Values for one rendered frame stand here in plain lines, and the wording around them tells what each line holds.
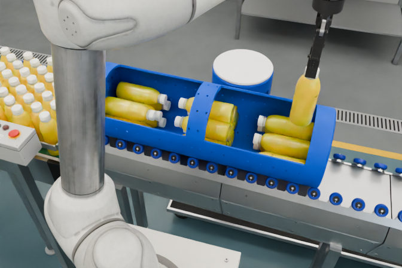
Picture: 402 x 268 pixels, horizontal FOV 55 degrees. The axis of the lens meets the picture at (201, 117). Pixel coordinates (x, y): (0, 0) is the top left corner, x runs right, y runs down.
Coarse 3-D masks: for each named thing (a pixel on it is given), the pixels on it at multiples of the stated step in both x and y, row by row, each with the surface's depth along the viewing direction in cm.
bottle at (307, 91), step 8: (304, 72) 111; (304, 80) 110; (312, 80) 110; (296, 88) 114; (304, 88) 111; (312, 88) 110; (296, 96) 115; (304, 96) 112; (312, 96) 112; (296, 104) 116; (304, 104) 114; (312, 104) 114; (296, 112) 118; (304, 112) 116; (312, 112) 117; (296, 120) 119; (304, 120) 118
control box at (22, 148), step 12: (0, 120) 142; (0, 132) 138; (24, 132) 138; (0, 144) 135; (12, 144) 134; (24, 144) 136; (36, 144) 142; (0, 156) 140; (12, 156) 138; (24, 156) 137
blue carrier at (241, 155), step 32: (192, 96) 157; (224, 96) 151; (256, 96) 144; (128, 128) 139; (160, 128) 160; (192, 128) 131; (256, 128) 153; (320, 128) 123; (224, 160) 134; (256, 160) 129; (288, 160) 125; (320, 160) 122
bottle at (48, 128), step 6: (48, 120) 146; (54, 120) 149; (42, 126) 146; (48, 126) 146; (54, 126) 148; (42, 132) 147; (48, 132) 147; (54, 132) 149; (48, 138) 149; (54, 138) 150; (54, 144) 152; (48, 150) 155
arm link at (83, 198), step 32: (64, 64) 71; (96, 64) 73; (64, 96) 75; (96, 96) 77; (64, 128) 79; (96, 128) 81; (64, 160) 84; (96, 160) 86; (64, 192) 90; (96, 192) 91; (64, 224) 90; (96, 224) 91
